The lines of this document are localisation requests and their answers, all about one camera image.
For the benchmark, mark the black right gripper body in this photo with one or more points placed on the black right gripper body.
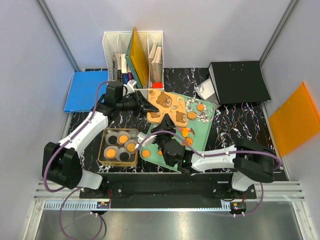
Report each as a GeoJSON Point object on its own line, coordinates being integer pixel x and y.
{"type": "Point", "coordinates": [162, 139]}

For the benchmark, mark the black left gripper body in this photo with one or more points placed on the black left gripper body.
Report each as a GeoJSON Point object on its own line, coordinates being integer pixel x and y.
{"type": "Point", "coordinates": [129, 104]}

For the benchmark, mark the bear print tin lid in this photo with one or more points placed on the bear print tin lid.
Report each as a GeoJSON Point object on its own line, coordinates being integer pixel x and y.
{"type": "Point", "coordinates": [168, 103]}

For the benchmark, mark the orange biscuit top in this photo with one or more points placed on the orange biscuit top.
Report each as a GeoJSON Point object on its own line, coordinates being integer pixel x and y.
{"type": "Point", "coordinates": [131, 147]}

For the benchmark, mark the black sandwich cookie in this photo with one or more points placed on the black sandwich cookie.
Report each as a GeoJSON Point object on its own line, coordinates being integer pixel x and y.
{"type": "Point", "coordinates": [124, 156]}

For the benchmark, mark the round dotted orange biscuit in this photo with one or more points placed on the round dotted orange biscuit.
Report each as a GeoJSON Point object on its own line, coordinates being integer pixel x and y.
{"type": "Point", "coordinates": [110, 153]}

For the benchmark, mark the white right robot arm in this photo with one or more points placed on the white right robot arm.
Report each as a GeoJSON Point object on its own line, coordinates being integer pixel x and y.
{"type": "Point", "coordinates": [252, 162]}

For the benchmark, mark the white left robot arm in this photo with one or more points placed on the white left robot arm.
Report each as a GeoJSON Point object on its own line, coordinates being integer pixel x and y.
{"type": "Point", "coordinates": [61, 160]}

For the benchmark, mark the orange flower swirl cookie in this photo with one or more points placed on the orange flower swirl cookie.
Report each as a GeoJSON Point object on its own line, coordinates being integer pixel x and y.
{"type": "Point", "coordinates": [189, 140]}

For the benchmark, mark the orange fish shaped cookie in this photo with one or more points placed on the orange fish shaped cookie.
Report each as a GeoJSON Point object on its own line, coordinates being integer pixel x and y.
{"type": "Point", "coordinates": [185, 132]}

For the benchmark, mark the red small box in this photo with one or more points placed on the red small box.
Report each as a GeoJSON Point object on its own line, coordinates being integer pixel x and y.
{"type": "Point", "coordinates": [157, 85]}

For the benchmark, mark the dark books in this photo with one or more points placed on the dark books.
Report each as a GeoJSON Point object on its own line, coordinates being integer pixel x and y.
{"type": "Point", "coordinates": [120, 68]}

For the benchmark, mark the round orange cookie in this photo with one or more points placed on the round orange cookie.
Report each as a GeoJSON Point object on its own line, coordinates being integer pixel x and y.
{"type": "Point", "coordinates": [145, 153]}

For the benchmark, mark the blue folder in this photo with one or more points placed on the blue folder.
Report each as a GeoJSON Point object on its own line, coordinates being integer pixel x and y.
{"type": "Point", "coordinates": [82, 91]}

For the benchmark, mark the mint green floral tray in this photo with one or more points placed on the mint green floral tray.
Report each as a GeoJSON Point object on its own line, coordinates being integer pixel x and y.
{"type": "Point", "coordinates": [199, 122]}

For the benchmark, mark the orange cookie far tray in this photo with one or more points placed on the orange cookie far tray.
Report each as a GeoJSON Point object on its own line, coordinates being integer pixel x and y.
{"type": "Point", "coordinates": [200, 107]}

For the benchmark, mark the orange cookie in tin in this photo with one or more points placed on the orange cookie in tin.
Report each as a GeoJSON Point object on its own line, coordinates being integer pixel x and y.
{"type": "Point", "coordinates": [122, 139]}

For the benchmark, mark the black cookie in tin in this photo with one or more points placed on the black cookie in tin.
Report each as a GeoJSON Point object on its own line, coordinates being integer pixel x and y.
{"type": "Point", "coordinates": [111, 139]}

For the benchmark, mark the yellow green folder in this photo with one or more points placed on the yellow green folder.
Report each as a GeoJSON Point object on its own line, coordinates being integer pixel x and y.
{"type": "Point", "coordinates": [136, 60]}

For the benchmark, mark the gold cookie tin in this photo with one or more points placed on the gold cookie tin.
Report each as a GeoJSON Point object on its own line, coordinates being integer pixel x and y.
{"type": "Point", "coordinates": [132, 133]}

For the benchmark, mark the beige books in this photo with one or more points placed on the beige books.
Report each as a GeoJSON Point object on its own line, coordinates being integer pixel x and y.
{"type": "Point", "coordinates": [155, 63]}

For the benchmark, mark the clear plastic bag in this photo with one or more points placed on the clear plastic bag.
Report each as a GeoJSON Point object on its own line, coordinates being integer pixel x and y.
{"type": "Point", "coordinates": [207, 92]}

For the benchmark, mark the white file organizer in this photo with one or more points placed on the white file organizer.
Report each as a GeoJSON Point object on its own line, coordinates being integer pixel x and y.
{"type": "Point", "coordinates": [118, 41]}

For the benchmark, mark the black binder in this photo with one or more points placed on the black binder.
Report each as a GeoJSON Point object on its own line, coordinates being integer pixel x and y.
{"type": "Point", "coordinates": [237, 82]}

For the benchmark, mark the orange plastic folder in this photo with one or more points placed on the orange plastic folder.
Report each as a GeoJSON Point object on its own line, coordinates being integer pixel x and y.
{"type": "Point", "coordinates": [296, 121]}

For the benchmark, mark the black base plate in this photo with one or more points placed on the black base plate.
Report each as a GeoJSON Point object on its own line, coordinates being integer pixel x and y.
{"type": "Point", "coordinates": [167, 191]}

